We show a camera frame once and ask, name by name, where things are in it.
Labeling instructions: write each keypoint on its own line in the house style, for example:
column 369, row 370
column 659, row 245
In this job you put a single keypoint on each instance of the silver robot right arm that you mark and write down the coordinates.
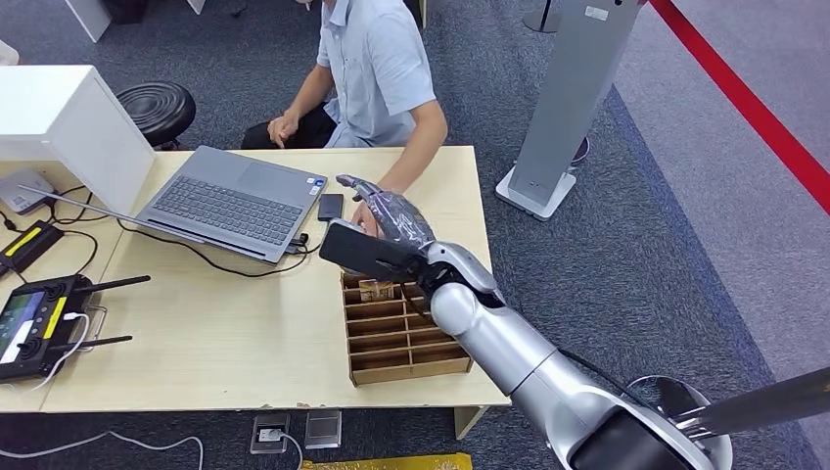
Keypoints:
column 512, row 344

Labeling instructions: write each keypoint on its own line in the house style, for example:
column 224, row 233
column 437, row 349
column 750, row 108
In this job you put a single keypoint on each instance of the gold patterned card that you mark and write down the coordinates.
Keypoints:
column 376, row 290

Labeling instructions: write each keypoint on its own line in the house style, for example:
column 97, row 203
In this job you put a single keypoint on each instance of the white cabinet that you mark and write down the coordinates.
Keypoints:
column 58, row 120

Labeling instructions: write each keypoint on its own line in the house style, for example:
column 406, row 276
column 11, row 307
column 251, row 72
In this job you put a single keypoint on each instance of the person's left hand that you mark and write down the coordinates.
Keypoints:
column 363, row 217

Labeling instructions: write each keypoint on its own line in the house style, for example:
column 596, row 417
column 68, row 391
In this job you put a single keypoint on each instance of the grey floor socket plate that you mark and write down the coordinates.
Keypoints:
column 323, row 429

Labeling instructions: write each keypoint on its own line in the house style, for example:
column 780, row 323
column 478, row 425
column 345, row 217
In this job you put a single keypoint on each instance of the yellow patterned object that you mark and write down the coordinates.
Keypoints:
column 389, row 464

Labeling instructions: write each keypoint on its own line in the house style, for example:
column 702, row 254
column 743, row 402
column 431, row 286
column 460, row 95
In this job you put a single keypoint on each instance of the red barrier belt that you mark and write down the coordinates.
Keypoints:
column 746, row 104

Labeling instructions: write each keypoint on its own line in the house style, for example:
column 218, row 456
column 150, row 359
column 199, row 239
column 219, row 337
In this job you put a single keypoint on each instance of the white furniture panel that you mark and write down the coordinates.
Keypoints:
column 91, row 16

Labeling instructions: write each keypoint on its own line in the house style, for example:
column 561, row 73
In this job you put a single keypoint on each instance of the person's right forearm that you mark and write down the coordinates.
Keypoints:
column 311, row 97

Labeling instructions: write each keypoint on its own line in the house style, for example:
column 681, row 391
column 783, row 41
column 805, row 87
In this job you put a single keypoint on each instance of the person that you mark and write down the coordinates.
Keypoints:
column 376, row 71

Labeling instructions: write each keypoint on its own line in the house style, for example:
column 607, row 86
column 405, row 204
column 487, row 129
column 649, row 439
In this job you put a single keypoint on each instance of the grey laptop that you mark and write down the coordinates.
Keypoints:
column 230, row 204

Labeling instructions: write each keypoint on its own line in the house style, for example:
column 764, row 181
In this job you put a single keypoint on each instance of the black remote controller with antennas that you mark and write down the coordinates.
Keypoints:
column 39, row 329

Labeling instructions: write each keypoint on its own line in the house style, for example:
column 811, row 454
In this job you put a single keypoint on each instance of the black device with yellow label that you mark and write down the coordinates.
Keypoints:
column 27, row 243

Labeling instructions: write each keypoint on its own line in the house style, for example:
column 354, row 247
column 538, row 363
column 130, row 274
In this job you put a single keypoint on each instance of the wooden slotted card box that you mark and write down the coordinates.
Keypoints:
column 389, row 344

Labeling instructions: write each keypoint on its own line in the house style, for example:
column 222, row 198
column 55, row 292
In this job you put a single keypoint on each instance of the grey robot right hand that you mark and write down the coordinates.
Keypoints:
column 402, row 217

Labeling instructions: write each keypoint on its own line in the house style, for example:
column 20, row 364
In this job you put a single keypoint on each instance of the black phone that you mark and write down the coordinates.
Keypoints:
column 331, row 207

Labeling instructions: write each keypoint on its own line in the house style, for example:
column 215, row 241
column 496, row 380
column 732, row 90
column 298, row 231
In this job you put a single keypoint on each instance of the black round stool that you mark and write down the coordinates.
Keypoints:
column 155, row 110

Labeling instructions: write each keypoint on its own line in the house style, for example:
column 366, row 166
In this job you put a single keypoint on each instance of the grey round stand base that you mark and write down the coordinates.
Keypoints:
column 539, row 23

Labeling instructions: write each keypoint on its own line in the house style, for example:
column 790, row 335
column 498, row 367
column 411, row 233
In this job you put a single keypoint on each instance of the floor socket with plug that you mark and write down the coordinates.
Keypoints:
column 269, row 433

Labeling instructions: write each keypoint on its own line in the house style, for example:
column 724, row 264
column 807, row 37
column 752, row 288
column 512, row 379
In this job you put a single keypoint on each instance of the black bin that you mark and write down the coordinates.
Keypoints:
column 126, row 10

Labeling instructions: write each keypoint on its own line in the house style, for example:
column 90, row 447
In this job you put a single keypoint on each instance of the grey kiosk stand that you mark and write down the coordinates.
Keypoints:
column 570, row 97

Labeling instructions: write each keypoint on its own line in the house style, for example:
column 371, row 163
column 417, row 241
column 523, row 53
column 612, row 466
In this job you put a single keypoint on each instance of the person's right hand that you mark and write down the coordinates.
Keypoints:
column 282, row 128

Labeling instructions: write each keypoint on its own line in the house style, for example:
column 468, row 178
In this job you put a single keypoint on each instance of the person's left forearm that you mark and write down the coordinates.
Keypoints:
column 418, row 152

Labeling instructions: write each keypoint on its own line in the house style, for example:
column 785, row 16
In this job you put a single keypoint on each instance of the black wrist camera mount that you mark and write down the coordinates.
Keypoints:
column 363, row 253

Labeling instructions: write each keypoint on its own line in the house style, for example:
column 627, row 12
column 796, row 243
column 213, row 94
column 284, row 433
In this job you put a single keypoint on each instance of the chrome stanchion with base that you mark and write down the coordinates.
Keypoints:
column 759, row 405

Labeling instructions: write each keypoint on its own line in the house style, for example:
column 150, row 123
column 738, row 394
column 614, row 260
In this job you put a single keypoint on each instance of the white router box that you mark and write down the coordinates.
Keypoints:
column 23, row 191

